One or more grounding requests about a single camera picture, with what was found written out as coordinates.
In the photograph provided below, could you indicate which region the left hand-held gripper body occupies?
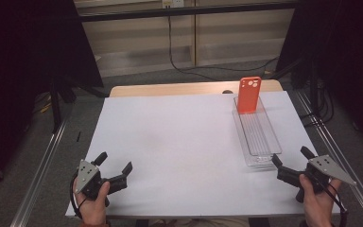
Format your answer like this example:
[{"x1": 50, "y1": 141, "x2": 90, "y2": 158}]
[{"x1": 74, "y1": 159, "x2": 129, "y2": 201}]

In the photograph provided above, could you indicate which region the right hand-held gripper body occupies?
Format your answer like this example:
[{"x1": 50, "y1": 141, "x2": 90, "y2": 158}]
[{"x1": 276, "y1": 153, "x2": 357, "y2": 203}]

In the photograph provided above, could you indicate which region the clear plastic container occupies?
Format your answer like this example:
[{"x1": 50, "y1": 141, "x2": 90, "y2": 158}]
[{"x1": 232, "y1": 94, "x2": 284, "y2": 168}]

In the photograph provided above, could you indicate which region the orange phone case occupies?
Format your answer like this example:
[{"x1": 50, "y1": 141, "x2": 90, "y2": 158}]
[{"x1": 236, "y1": 76, "x2": 263, "y2": 114}]

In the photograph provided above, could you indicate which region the person's left hand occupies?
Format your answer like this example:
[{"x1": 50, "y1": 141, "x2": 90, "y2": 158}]
[{"x1": 72, "y1": 181, "x2": 112, "y2": 226}]

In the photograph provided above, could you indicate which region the person's right hand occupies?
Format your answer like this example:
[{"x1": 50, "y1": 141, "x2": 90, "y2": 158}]
[{"x1": 298, "y1": 173, "x2": 342, "y2": 227}]

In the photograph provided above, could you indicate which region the white table sheet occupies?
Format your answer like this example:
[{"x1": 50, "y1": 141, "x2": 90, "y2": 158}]
[{"x1": 65, "y1": 90, "x2": 347, "y2": 219}]

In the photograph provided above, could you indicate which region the black metal stand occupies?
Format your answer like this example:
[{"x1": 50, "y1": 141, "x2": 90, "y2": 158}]
[{"x1": 48, "y1": 75, "x2": 78, "y2": 134}]

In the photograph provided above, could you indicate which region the black curtain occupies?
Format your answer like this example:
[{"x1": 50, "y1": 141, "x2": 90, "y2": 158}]
[
  {"x1": 275, "y1": 0, "x2": 363, "y2": 154},
  {"x1": 0, "y1": 0, "x2": 106, "y2": 198}
]

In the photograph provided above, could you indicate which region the black horizontal bar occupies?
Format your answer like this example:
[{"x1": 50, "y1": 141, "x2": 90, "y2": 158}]
[{"x1": 78, "y1": 1, "x2": 298, "y2": 23}]

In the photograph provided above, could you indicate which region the aluminium floor rail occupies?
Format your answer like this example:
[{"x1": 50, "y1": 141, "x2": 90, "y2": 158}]
[
  {"x1": 10, "y1": 112, "x2": 73, "y2": 227},
  {"x1": 295, "y1": 90, "x2": 363, "y2": 227}
]

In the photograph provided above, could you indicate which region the right hand-held gripper cable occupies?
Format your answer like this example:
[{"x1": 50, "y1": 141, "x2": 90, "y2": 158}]
[{"x1": 310, "y1": 176, "x2": 349, "y2": 227}]

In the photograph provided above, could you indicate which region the bundle of black floor cables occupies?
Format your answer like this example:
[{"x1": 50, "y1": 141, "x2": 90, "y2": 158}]
[{"x1": 298, "y1": 79, "x2": 336, "y2": 128}]

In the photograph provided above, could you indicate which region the yellow cable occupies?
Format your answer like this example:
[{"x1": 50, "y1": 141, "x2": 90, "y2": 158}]
[{"x1": 40, "y1": 101, "x2": 53, "y2": 114}]

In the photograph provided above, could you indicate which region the long black wall cable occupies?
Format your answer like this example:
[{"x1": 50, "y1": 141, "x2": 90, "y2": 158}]
[{"x1": 167, "y1": 15, "x2": 280, "y2": 81}]

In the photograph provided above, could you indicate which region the white wall socket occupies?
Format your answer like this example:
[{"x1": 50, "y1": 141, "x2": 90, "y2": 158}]
[{"x1": 162, "y1": 0, "x2": 185, "y2": 9}]

